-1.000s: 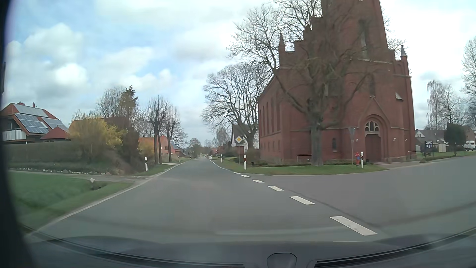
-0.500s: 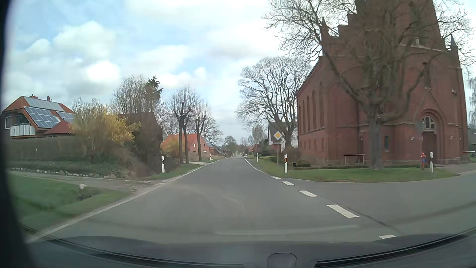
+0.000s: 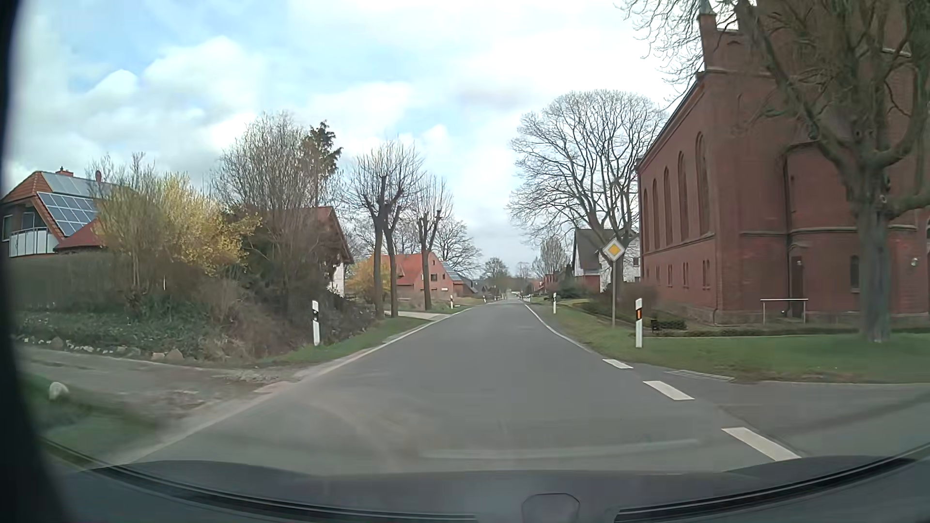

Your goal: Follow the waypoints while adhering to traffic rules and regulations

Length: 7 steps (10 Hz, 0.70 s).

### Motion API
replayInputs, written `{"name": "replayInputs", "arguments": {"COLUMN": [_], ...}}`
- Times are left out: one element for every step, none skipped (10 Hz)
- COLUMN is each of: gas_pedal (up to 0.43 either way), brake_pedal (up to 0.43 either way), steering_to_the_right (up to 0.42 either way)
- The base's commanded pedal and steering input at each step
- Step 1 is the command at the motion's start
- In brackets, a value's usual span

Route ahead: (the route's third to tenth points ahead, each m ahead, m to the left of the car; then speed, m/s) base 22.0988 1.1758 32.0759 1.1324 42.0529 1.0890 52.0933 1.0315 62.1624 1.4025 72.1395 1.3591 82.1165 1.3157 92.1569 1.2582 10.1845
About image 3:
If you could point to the red brick house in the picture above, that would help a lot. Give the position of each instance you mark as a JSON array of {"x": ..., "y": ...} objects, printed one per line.
[{"x": 418, "y": 276}]

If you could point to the row of bare trees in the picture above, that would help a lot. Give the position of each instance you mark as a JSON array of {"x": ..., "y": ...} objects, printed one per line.
[{"x": 396, "y": 218}]

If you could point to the grey asphalt road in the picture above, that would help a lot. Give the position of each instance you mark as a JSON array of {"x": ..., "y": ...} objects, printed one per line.
[{"x": 494, "y": 378}]

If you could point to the white house with dark roof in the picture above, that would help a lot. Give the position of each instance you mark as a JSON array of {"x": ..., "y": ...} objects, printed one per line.
[{"x": 599, "y": 258}]

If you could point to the house with red roof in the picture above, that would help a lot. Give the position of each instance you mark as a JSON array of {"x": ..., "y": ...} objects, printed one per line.
[{"x": 330, "y": 243}]

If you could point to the grass verge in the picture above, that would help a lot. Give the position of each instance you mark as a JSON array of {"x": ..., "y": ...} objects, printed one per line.
[
  {"x": 349, "y": 343},
  {"x": 763, "y": 352}
]

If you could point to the yellow diamond road sign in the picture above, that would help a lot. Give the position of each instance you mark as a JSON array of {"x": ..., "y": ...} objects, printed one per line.
[{"x": 614, "y": 250}]

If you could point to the big bare tree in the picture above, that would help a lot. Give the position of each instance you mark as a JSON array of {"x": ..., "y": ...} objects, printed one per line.
[{"x": 581, "y": 167}]

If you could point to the bare bushy tree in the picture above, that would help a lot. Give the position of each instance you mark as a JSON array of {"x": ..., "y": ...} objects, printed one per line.
[{"x": 280, "y": 210}]

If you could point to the car's own bonnet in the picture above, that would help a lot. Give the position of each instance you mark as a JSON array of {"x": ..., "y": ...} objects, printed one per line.
[{"x": 465, "y": 494}]

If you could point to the red brick church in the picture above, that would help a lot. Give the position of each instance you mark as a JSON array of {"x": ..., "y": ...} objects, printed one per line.
[{"x": 741, "y": 218}]

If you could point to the yellow flowering bush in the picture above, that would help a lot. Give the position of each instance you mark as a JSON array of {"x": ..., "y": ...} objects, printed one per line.
[{"x": 171, "y": 225}]

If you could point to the metal railing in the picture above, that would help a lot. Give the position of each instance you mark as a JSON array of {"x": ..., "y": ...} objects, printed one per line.
[{"x": 783, "y": 309}]

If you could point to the planted bank with stones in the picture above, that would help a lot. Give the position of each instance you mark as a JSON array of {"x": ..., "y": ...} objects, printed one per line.
[{"x": 145, "y": 330}]

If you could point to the road markings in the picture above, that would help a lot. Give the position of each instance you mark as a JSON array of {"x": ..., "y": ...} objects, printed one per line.
[{"x": 759, "y": 441}]

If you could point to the large bare tree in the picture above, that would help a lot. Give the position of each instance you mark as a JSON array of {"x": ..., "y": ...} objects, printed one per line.
[{"x": 872, "y": 218}]

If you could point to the house with solar panels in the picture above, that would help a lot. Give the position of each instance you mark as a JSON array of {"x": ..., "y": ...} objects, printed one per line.
[{"x": 43, "y": 214}]

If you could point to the white stone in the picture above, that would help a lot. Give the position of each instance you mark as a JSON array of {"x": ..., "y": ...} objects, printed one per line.
[{"x": 58, "y": 391}]

